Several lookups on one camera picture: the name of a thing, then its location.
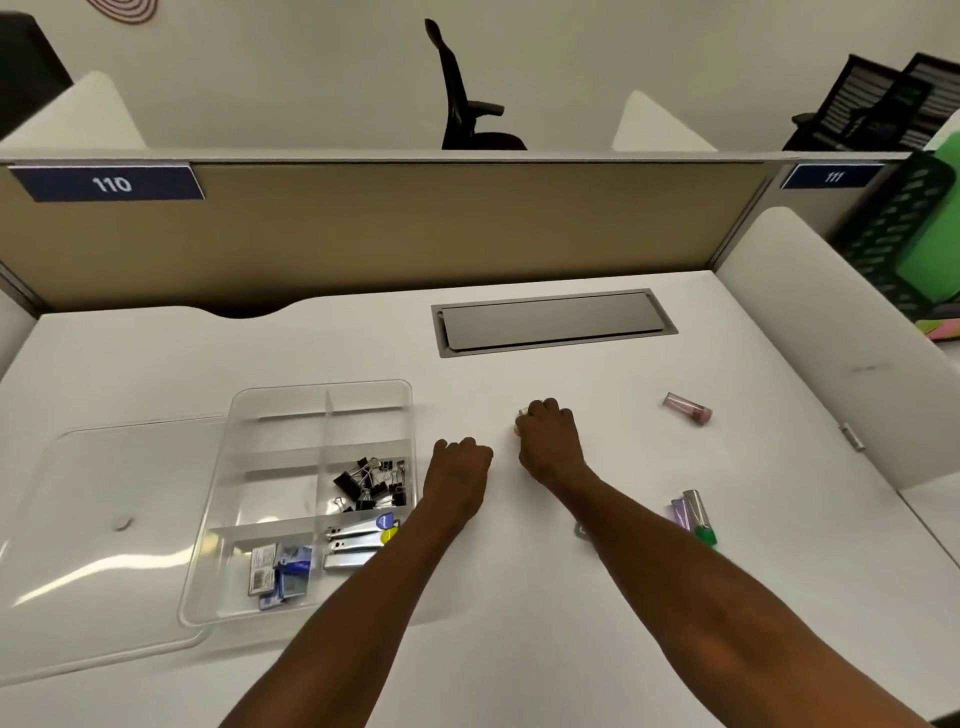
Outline black office chair with armrest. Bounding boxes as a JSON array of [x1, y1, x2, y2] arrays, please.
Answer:
[[423, 18, 528, 152]]

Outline black mesh file organizer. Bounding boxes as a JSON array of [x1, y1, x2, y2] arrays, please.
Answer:
[[828, 150, 958, 321]]

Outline clear plastic tray lid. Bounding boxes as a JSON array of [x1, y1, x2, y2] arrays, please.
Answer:
[[0, 416, 230, 687]]

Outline beige desk partition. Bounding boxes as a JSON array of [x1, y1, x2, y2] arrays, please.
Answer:
[[0, 150, 785, 318]]

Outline person's right hand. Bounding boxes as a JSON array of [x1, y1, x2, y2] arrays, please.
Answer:
[[513, 398, 595, 490]]

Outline person's left hand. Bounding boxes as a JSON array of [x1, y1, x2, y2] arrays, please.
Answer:
[[422, 437, 495, 528]]

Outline colourful sticky notes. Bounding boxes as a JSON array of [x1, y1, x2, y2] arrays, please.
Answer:
[[903, 303, 960, 344]]

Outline person's left forearm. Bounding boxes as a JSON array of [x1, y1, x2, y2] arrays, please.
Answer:
[[219, 501, 483, 728]]

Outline grey desk cable hatch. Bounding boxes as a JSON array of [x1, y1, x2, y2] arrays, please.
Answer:
[[431, 288, 679, 360]]

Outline small blue number label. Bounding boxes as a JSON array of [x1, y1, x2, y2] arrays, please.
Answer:
[[780, 162, 887, 191]]

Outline person's right forearm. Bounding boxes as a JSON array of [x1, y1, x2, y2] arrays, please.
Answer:
[[551, 465, 935, 728]]

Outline white desk side divider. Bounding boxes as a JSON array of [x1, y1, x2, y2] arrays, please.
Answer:
[[0, 71, 148, 153], [715, 207, 960, 493], [611, 90, 718, 154], [0, 285, 39, 378]]

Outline pile of black binder clips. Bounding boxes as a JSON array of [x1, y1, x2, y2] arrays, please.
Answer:
[[333, 456, 408, 513]]

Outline pink clear tube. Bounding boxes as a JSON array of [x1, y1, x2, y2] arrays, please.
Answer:
[[662, 392, 714, 427]]

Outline large blue number label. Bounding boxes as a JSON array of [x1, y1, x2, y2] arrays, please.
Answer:
[[9, 164, 207, 204]]

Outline green folder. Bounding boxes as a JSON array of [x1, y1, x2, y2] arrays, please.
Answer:
[[895, 133, 960, 306]]

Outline pink spiral wall decoration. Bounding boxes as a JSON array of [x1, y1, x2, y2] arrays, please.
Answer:
[[85, 0, 159, 26]]

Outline clear plastic organizer tray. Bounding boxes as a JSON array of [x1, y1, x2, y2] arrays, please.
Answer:
[[177, 379, 416, 628]]

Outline black mesh office chair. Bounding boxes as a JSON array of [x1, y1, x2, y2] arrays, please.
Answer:
[[783, 54, 905, 153], [892, 51, 960, 151]]

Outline dark office chair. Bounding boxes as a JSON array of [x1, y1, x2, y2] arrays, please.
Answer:
[[0, 10, 75, 141]]

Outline green capped clear tube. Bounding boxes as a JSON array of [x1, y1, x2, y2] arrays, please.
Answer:
[[681, 489, 719, 548]]

